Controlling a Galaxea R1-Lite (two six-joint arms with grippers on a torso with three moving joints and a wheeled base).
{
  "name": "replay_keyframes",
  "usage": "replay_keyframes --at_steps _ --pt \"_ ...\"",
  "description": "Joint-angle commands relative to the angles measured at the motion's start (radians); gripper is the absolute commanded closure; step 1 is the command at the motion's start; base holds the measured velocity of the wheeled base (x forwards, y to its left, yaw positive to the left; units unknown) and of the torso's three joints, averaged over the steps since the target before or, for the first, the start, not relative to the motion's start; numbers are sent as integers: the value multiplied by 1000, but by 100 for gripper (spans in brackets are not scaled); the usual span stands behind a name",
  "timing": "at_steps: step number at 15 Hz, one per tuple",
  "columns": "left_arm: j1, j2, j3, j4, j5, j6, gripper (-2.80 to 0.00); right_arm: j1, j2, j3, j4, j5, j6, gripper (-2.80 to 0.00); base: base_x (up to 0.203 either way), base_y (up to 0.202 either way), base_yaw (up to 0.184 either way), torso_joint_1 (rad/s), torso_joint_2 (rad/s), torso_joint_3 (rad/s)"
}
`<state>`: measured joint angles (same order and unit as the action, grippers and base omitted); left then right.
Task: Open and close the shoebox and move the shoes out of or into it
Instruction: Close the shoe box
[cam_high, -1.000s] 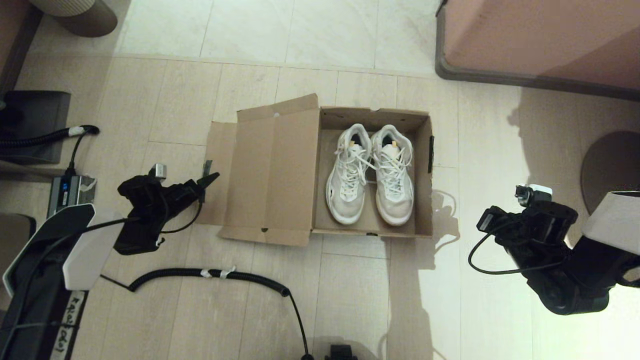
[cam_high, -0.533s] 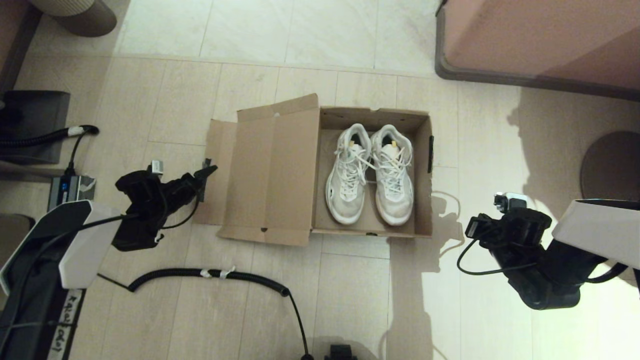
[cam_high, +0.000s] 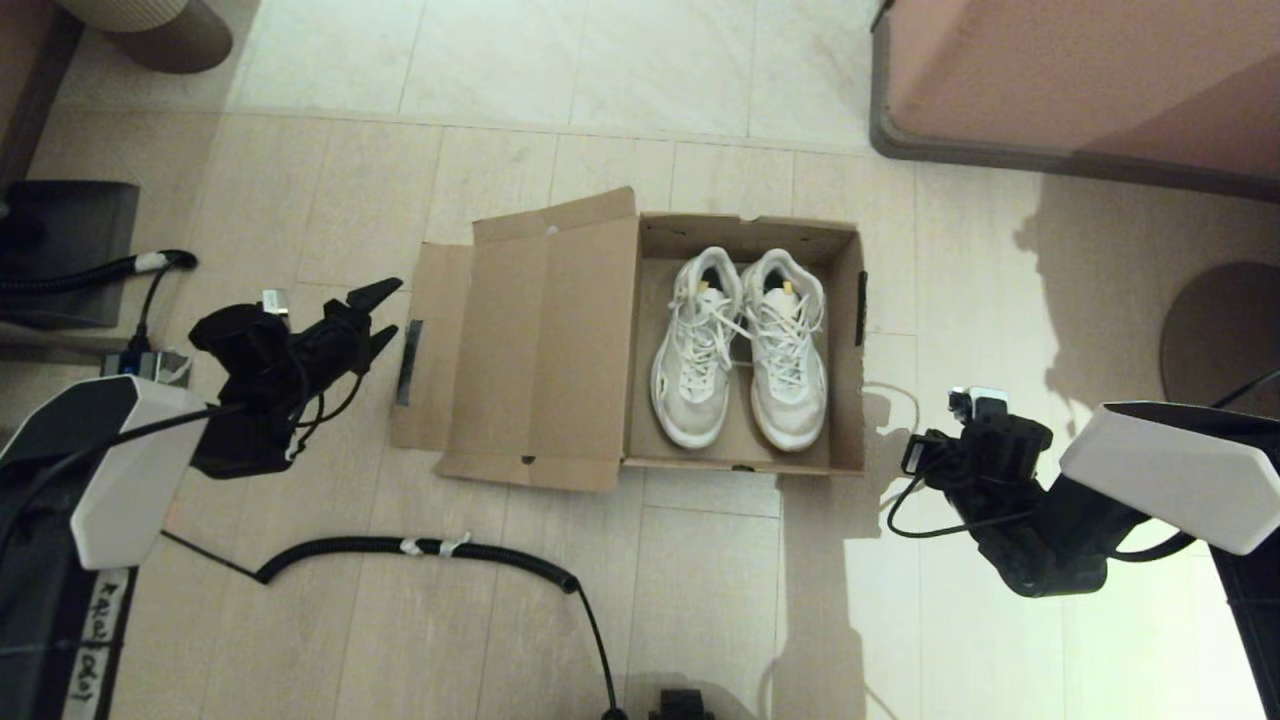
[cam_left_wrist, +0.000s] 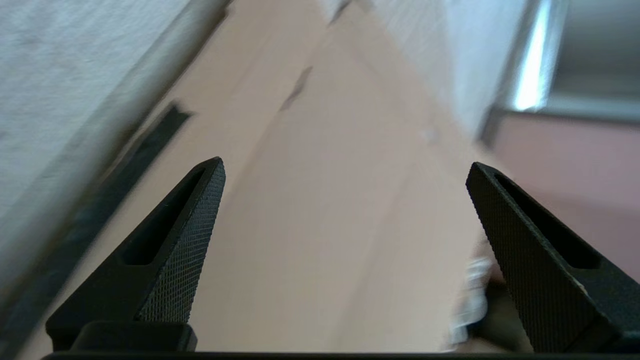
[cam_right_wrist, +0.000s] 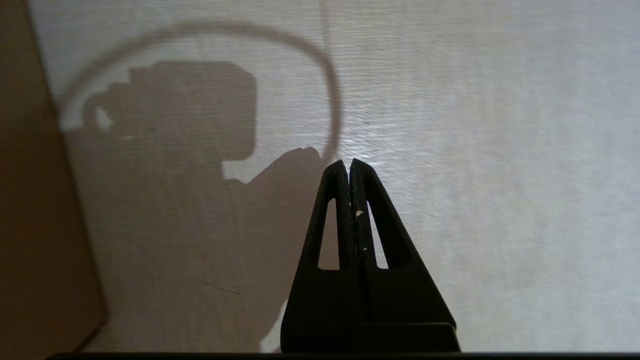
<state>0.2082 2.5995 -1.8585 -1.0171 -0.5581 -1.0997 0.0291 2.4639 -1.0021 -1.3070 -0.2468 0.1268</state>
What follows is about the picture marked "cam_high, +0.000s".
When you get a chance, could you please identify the white lace-up sneaker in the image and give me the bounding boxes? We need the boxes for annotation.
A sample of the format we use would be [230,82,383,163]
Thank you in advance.
[738,248,830,453]
[650,246,747,450]

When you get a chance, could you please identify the brown cardboard shoe box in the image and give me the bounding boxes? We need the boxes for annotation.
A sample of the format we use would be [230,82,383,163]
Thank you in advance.
[388,186,869,493]

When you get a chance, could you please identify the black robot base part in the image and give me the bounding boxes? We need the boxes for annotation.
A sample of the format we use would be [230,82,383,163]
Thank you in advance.
[648,688,717,720]

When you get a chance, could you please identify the grey power supply box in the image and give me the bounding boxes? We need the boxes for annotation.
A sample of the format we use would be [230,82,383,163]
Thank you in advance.
[100,350,193,387]

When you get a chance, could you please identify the black square stand base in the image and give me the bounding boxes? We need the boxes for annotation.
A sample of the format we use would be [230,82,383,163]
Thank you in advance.
[0,180,141,329]

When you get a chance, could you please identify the beige ribbed cylinder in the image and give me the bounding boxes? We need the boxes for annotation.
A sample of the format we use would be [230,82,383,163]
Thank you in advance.
[55,0,234,73]

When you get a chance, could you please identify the brown wooden furniture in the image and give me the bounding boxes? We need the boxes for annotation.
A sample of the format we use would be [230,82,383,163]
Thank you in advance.
[0,0,86,191]

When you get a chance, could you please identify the pink upholstered furniture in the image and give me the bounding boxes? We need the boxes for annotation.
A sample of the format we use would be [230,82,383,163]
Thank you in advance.
[870,0,1280,201]

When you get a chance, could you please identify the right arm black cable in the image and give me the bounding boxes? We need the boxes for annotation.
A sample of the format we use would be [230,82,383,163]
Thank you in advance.
[887,368,1280,542]

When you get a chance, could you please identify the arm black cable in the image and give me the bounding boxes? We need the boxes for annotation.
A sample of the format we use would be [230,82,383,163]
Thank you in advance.
[0,368,367,523]
[887,368,1280,542]

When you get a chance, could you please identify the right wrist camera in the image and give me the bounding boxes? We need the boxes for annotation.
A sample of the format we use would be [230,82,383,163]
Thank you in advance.
[946,386,1011,423]

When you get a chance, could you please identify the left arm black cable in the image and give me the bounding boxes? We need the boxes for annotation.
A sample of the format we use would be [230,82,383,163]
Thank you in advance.
[0,368,367,523]

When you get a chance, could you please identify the thin black power cable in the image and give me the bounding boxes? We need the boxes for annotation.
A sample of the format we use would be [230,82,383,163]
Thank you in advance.
[135,265,179,351]

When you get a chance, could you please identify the black coiled cable white tape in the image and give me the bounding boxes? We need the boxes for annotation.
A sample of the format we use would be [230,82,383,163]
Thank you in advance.
[160,530,629,720]

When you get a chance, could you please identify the black corrugated hose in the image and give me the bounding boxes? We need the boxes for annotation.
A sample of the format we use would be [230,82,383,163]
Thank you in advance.
[0,250,199,297]

